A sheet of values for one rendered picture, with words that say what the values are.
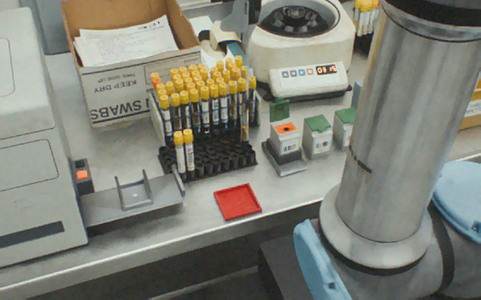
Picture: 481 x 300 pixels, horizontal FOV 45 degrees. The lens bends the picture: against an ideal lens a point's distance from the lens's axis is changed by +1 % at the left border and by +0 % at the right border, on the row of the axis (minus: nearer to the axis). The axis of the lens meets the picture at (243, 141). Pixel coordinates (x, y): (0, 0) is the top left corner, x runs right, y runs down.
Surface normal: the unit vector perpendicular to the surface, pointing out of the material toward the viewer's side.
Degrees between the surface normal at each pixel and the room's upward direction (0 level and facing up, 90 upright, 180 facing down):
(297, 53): 90
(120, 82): 92
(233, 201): 0
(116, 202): 0
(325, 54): 90
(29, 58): 0
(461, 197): 8
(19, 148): 90
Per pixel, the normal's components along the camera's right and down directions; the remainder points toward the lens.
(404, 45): -0.70, 0.50
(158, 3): 0.33, 0.61
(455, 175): 0.14, -0.72
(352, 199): -0.87, 0.34
